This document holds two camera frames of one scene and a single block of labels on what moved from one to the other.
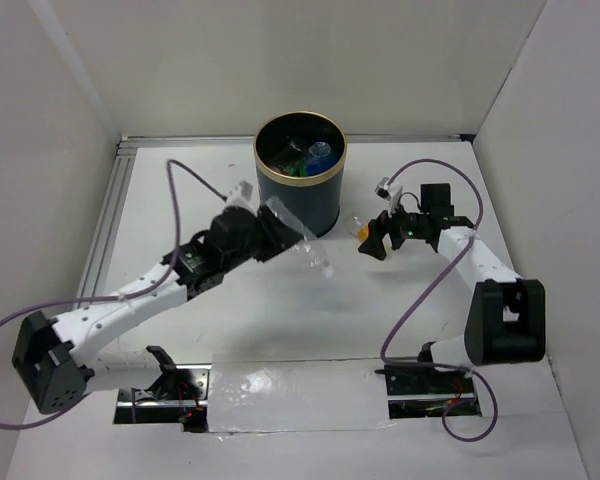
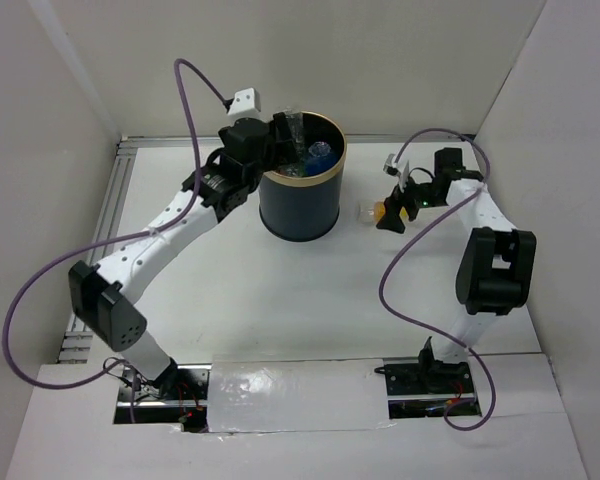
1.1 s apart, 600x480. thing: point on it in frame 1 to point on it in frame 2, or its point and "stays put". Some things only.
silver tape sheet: [250, 393] stays put
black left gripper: [279, 236] to [282, 152]
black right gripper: [373, 245] to [391, 220]
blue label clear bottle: [321, 158] stays put
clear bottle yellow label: [359, 227] to [372, 211]
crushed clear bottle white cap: [309, 250] to [298, 167]
